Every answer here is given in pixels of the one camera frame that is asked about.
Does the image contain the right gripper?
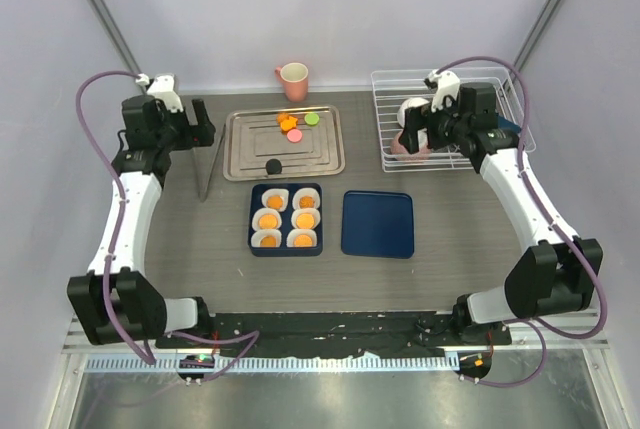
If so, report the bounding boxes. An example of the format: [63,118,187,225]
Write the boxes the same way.
[399,92,469,155]

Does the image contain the metal tongs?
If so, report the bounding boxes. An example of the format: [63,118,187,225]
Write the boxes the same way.
[199,128,226,202]

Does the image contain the orange flower cookie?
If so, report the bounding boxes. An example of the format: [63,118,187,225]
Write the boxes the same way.
[266,195,285,212]

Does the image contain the navy blue lid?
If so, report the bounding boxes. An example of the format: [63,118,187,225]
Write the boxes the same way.
[341,190,415,259]

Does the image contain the orange sandwich cookie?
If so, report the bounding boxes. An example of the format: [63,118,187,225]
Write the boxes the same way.
[293,233,316,248]
[295,213,316,229]
[258,213,280,229]

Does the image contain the navy blue box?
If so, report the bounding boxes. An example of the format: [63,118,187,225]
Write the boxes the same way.
[247,183,323,257]

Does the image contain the orange swirl cookie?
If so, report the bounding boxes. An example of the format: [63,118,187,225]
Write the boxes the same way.
[299,195,316,209]

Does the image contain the orange chip cookie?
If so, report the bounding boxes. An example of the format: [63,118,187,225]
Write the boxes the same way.
[259,235,280,248]

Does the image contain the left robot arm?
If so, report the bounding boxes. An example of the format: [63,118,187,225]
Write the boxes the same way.
[67,95,216,348]

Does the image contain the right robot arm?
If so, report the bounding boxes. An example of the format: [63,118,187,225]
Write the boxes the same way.
[398,83,603,344]

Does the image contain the white bowl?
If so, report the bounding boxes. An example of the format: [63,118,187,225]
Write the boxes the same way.
[397,97,429,128]

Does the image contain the red patterned bowl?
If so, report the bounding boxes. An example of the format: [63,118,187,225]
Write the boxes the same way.
[390,130,431,163]

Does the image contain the black sandwich cookie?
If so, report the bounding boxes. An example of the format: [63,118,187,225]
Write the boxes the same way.
[265,158,282,176]

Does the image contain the orange fish cookie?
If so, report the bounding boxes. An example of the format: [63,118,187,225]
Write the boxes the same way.
[279,116,298,133]

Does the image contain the pink sandwich cookie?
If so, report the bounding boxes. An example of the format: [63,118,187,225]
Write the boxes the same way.
[287,129,303,143]

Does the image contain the green macaron cookie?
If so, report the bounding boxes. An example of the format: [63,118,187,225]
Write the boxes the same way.
[304,112,320,126]

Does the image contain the pink mug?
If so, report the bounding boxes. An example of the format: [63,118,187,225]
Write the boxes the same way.
[274,62,309,102]

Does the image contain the white paper cup back-left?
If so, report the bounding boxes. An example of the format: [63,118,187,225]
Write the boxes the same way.
[261,188,289,213]

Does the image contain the white paper cup middle-left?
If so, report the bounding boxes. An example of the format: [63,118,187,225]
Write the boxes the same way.
[251,207,282,231]

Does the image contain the white paper cup back-right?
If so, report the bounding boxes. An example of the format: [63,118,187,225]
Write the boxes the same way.
[292,187,321,210]

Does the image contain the white paper cup front-left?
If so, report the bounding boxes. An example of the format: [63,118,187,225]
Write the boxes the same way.
[250,229,282,249]

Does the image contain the white paper cup middle-right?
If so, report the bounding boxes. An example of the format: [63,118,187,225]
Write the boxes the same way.
[291,209,321,230]

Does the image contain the white paper cup front-right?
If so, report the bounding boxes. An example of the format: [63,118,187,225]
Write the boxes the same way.
[286,229,318,249]

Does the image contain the white wire dish rack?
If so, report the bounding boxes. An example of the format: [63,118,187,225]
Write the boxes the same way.
[371,63,524,173]

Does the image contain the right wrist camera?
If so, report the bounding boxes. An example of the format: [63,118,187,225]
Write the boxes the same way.
[424,70,461,113]

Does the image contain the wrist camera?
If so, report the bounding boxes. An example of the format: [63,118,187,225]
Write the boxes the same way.
[424,70,461,113]
[135,73,184,113]

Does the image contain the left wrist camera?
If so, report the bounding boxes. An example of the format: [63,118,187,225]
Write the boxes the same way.
[135,73,184,113]

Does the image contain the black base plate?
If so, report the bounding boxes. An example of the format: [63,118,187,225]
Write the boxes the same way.
[154,309,514,356]

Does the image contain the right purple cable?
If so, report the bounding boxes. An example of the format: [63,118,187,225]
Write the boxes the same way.
[439,55,610,390]

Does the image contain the white slotted cable duct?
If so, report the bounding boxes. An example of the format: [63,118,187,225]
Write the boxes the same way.
[84,352,459,374]

